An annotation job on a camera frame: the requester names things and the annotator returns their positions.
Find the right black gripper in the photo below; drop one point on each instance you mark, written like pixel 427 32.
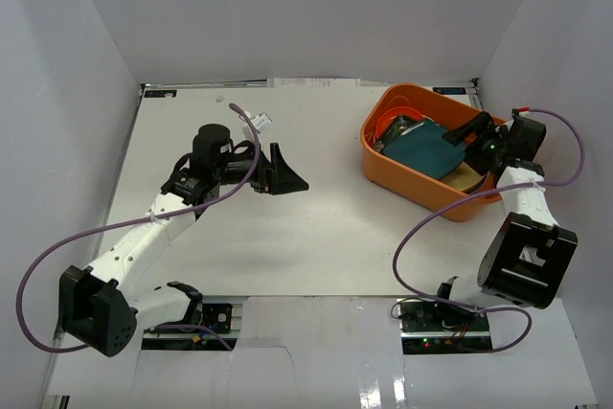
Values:
pixel 479 124

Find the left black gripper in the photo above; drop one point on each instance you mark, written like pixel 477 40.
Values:
pixel 273 171

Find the teal square plate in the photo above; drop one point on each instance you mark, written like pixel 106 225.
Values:
pixel 424 150

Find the black floral square plate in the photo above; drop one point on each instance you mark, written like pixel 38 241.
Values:
pixel 399 126

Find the orange round plate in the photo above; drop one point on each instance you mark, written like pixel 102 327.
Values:
pixel 388 117

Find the tan round plate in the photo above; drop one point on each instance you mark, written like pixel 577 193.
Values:
pixel 464 179

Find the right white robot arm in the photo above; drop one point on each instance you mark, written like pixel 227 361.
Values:
pixel 528 258

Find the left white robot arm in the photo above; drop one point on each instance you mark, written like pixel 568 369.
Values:
pixel 98 304

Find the orange plastic bin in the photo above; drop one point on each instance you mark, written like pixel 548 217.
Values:
pixel 423 190

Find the right black table label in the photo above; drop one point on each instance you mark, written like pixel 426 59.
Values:
pixel 449 90

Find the black table label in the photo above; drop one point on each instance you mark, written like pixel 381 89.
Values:
pixel 449 90
pixel 160 93

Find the papers at back edge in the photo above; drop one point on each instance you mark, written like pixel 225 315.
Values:
pixel 312 83

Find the left black table label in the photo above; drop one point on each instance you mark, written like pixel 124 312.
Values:
pixel 160 93

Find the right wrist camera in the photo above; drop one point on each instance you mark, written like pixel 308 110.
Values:
pixel 519 111

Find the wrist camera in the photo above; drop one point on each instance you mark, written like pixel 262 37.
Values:
pixel 519 111
pixel 259 121

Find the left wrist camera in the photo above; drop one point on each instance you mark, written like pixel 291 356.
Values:
pixel 259 121

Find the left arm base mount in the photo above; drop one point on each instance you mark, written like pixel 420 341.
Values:
pixel 210 330

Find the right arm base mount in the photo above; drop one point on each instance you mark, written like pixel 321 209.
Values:
pixel 432 328

